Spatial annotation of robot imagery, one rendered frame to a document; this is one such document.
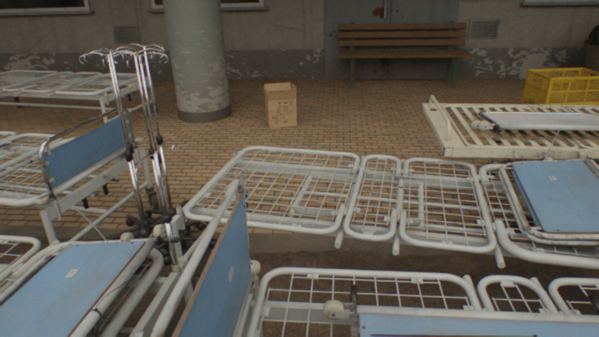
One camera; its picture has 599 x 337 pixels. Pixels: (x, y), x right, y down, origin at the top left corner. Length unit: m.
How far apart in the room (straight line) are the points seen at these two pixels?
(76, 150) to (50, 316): 1.25
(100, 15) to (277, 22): 2.77
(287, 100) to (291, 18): 2.41
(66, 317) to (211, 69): 3.70
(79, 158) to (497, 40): 5.93
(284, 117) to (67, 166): 2.60
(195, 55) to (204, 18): 0.39
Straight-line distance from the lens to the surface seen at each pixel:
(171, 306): 0.87
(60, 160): 2.52
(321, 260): 2.49
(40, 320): 1.54
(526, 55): 7.29
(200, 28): 4.75
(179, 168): 3.81
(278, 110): 4.56
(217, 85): 4.90
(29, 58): 8.44
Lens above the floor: 1.48
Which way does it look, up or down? 24 degrees down
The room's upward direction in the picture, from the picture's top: 1 degrees counter-clockwise
